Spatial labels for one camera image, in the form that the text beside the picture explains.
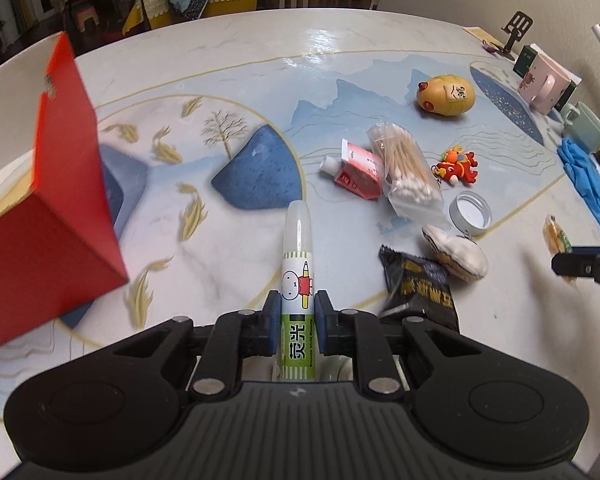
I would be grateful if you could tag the black phone stand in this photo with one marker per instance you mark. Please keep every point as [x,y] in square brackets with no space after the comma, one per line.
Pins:
[517,27]

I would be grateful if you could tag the white green glue stick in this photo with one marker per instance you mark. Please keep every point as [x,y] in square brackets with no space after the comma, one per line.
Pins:
[300,285]

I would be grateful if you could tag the round metal tin lid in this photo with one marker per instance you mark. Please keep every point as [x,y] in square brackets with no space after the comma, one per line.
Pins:
[470,212]

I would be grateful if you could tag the bag of cotton swabs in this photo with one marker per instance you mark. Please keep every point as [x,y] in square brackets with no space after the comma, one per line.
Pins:
[405,170]

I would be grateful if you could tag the small red yellow stool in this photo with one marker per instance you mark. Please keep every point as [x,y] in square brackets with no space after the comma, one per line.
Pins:
[85,17]

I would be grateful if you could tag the small orange candy packet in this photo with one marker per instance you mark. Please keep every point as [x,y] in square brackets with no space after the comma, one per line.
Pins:
[555,235]

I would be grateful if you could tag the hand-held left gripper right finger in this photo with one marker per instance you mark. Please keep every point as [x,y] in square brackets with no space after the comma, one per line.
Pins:
[322,322]

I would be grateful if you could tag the red white toothpaste tube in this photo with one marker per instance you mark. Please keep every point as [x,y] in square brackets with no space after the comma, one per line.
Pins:
[360,170]

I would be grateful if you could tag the yellow pig squeeze toy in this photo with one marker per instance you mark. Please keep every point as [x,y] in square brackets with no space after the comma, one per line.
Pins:
[445,96]

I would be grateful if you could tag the white shell plush pendant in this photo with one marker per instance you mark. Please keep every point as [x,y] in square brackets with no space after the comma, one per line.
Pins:
[457,255]

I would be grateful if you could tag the pale green mug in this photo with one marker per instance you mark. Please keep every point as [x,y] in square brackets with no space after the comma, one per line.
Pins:
[587,127]

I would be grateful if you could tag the black snack packet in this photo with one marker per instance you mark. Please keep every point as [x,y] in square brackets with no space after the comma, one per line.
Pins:
[422,285]

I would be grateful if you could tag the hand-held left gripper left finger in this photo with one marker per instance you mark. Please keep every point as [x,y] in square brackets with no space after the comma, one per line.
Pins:
[272,322]

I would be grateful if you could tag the blue rubber gloves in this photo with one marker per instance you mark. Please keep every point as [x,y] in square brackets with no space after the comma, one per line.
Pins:
[587,180]

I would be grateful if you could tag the pink mug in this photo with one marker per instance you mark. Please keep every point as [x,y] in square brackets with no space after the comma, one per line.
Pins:
[542,85]

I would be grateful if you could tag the dark green box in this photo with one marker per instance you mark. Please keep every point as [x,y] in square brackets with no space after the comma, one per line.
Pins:
[525,61]

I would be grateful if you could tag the red cardboard box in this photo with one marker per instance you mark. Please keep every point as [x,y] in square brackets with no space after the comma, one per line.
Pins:
[40,240]

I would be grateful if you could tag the small purple object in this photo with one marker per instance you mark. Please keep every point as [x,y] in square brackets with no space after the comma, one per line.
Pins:
[491,49]

